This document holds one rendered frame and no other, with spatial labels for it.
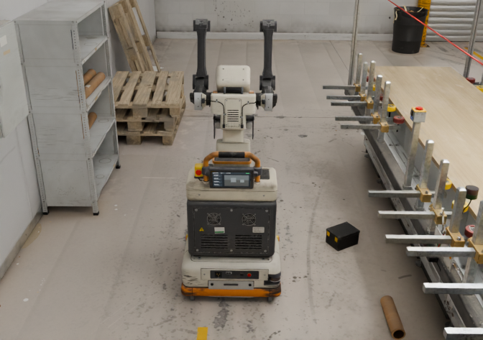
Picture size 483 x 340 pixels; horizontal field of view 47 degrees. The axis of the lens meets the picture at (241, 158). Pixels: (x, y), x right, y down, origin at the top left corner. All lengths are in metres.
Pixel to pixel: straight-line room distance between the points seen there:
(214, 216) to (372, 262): 1.30
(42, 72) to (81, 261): 1.37
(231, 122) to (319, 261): 1.24
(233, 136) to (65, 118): 1.40
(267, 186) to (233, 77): 0.71
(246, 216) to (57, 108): 1.74
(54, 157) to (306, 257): 2.05
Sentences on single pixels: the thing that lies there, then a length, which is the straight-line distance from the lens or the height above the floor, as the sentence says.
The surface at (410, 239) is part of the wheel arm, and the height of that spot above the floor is 0.85.
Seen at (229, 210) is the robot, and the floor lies 0.64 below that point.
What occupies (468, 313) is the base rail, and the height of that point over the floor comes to 0.70.
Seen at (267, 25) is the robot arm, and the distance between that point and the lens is 3.55.
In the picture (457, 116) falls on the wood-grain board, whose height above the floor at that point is 0.90.
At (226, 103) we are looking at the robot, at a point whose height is 1.18.
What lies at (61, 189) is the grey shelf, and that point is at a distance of 4.60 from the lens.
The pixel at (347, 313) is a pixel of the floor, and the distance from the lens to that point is 3.62.
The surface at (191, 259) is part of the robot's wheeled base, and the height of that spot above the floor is 0.28.
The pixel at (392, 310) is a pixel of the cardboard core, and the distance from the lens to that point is 3.58.
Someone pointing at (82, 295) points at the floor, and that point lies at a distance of 3.81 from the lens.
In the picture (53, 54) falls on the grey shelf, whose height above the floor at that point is 1.31.
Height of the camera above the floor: 2.31
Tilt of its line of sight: 25 degrees down
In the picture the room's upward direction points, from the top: 1 degrees clockwise
